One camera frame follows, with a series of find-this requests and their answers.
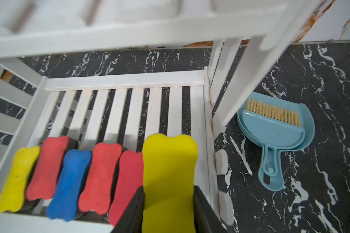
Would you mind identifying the yellow eraser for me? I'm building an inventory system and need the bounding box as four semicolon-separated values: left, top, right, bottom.
0;146;40;213
142;134;198;233

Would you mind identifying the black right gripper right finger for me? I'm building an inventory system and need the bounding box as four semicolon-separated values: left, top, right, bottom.
193;185;226;233

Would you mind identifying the red eraser bottom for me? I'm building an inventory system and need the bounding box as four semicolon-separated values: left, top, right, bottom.
26;136;70;201
78;142;123;215
108;150;144;226

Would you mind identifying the light blue dustpan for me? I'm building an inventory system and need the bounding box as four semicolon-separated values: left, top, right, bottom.
236;92;315;192

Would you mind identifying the blue eraser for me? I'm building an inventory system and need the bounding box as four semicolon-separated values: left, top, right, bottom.
46;149;92;221

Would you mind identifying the light blue hand brush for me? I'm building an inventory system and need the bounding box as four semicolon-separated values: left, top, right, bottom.
242;99;305;176

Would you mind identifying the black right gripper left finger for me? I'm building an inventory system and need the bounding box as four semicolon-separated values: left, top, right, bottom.
111;186;145;233

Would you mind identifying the white wooden slatted shelf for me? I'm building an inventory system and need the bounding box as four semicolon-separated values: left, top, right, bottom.
0;1;319;233

